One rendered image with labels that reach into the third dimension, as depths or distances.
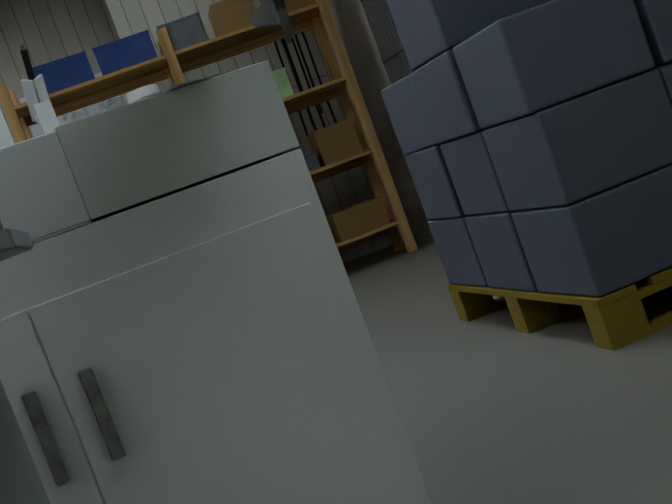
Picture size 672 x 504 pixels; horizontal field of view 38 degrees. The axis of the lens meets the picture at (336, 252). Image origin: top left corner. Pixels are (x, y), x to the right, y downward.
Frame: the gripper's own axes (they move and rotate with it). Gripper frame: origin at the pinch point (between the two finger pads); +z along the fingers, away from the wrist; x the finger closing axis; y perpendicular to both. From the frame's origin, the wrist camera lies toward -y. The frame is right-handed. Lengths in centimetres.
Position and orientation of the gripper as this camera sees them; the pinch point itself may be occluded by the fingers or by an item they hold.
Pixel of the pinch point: (288, 27)
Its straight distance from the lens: 166.5
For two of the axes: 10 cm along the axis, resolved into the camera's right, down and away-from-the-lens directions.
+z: 2.7, 7.9, 5.6
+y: -9.5, 3.2, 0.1
